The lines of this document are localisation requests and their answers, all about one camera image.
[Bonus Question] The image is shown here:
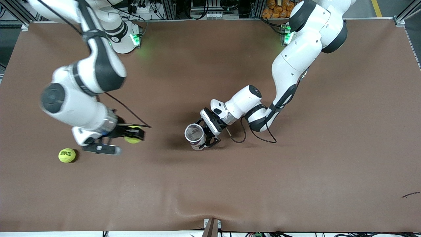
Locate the aluminium corner frame profile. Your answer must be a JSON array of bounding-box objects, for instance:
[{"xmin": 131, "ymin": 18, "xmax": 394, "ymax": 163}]
[{"xmin": 393, "ymin": 0, "xmax": 421, "ymax": 26}]

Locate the perforated metal table rail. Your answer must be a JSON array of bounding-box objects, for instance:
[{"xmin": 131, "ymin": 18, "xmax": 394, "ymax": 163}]
[{"xmin": 403, "ymin": 23, "xmax": 421, "ymax": 69}]

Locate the black arm base cable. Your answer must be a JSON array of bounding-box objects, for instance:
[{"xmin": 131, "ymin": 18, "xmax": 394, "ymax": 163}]
[{"xmin": 258, "ymin": 16, "xmax": 284, "ymax": 34}]

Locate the yellow tennis ball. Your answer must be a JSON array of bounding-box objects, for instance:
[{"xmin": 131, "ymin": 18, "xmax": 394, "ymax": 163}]
[
  {"xmin": 124, "ymin": 126, "xmax": 142, "ymax": 144},
  {"xmin": 58, "ymin": 148, "xmax": 76, "ymax": 163}
]

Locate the clear tennis ball can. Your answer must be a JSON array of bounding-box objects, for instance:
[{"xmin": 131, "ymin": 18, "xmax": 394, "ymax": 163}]
[{"xmin": 185, "ymin": 123, "xmax": 208, "ymax": 150}]

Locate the bag of orange items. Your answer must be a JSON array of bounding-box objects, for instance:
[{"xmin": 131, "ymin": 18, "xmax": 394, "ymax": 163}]
[{"xmin": 262, "ymin": 0, "xmax": 300, "ymax": 19}]

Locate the white terminal strip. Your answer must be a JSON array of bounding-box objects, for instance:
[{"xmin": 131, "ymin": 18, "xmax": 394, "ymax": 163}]
[{"xmin": 203, "ymin": 11, "xmax": 239, "ymax": 19}]

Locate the metal table edge bracket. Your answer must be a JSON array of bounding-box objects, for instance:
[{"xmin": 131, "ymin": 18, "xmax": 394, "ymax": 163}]
[{"xmin": 203, "ymin": 218, "xmax": 222, "ymax": 237}]

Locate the white power strip with plugs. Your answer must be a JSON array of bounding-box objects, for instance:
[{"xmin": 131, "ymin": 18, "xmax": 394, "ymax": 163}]
[{"xmin": 128, "ymin": 2, "xmax": 166, "ymax": 16}]

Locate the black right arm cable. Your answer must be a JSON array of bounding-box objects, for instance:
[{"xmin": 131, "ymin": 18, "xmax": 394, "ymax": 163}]
[{"xmin": 36, "ymin": 0, "xmax": 152, "ymax": 129}]

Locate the brown table mat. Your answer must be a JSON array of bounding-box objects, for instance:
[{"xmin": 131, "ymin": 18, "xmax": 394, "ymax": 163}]
[{"xmin": 0, "ymin": 18, "xmax": 421, "ymax": 233}]

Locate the aluminium frame post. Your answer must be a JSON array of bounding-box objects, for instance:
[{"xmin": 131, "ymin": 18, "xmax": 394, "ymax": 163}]
[
  {"xmin": 252, "ymin": 0, "xmax": 265, "ymax": 19},
  {"xmin": 164, "ymin": 0, "xmax": 177, "ymax": 19}
]

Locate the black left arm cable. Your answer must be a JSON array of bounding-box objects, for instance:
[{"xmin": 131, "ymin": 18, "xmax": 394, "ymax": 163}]
[{"xmin": 226, "ymin": 66, "xmax": 311, "ymax": 144}]

